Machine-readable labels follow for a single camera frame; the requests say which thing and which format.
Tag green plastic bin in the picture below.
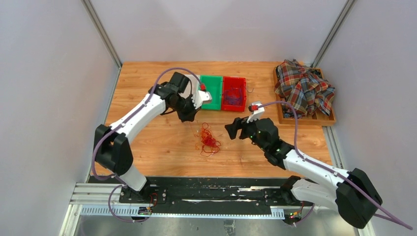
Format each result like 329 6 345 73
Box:
200 75 223 111

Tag aluminium frame rail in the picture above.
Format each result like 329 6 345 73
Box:
60 177 375 236

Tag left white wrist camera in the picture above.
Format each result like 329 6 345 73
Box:
192 83 212 108

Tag purple wire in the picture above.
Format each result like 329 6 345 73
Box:
223 84 255 107

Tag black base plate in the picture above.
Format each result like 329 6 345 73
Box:
119 177 312 217

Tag wooden tray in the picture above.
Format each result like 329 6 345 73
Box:
273 68 336 126

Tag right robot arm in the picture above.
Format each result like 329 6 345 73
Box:
225 118 383 229

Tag tangled red and purple cables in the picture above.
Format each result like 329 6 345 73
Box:
194 122 222 158

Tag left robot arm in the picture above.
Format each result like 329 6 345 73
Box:
91 67 211 203

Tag plaid cloth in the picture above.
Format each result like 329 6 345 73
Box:
274 59 335 117

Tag white plastic bin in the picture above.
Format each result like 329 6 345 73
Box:
180 74 199 98

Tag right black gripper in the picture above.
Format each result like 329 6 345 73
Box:
225 113 268 152

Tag red plastic bin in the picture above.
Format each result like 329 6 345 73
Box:
221 76 246 112

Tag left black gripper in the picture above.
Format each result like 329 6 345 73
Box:
171 94 202 123

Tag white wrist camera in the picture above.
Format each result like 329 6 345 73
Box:
192 83 212 108
246 101 265 123

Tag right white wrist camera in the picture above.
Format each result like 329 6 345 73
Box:
246 101 265 123

